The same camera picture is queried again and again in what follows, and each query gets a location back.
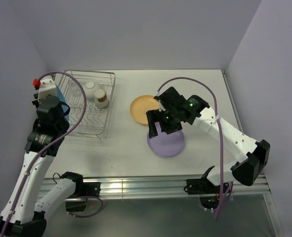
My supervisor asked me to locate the white ceramic bowl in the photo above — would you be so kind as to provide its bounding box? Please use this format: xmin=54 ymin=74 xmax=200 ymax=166
xmin=83 ymin=81 xmax=101 ymax=100

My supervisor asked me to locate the clear glass cup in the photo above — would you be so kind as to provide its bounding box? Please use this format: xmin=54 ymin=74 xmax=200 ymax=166
xmin=68 ymin=79 xmax=81 ymax=97

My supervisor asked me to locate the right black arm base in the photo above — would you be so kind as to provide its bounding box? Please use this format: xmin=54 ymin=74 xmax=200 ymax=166
xmin=183 ymin=178 xmax=220 ymax=209

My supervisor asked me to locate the aluminium mounting rail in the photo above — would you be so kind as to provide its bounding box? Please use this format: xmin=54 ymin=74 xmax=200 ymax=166
xmin=37 ymin=174 xmax=271 ymax=200

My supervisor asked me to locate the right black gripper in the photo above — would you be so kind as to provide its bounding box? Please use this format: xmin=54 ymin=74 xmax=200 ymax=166
xmin=146 ymin=107 xmax=183 ymax=138

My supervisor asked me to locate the blue plate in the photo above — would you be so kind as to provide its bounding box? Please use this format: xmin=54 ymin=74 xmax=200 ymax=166
xmin=56 ymin=87 xmax=70 ymax=122

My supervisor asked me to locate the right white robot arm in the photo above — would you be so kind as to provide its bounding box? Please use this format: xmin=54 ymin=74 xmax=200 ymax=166
xmin=146 ymin=87 xmax=270 ymax=193

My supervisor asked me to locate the orange plate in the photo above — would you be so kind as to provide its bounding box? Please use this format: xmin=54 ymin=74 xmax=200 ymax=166
xmin=130 ymin=95 xmax=159 ymax=125

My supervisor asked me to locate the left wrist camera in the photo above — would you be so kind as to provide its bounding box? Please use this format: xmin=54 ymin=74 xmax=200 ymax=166
xmin=33 ymin=76 xmax=57 ymax=102

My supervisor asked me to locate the metal wire dish rack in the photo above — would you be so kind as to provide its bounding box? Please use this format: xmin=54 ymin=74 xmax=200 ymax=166
xmin=54 ymin=70 xmax=116 ymax=141

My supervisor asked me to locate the purple plate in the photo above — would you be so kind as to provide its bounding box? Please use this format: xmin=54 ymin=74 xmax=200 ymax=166
xmin=146 ymin=123 xmax=185 ymax=158

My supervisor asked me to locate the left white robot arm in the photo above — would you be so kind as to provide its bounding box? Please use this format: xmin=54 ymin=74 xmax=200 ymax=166
xmin=0 ymin=95 xmax=84 ymax=237

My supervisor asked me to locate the steel cup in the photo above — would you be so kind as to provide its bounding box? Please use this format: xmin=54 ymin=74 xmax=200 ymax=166
xmin=94 ymin=89 xmax=109 ymax=108

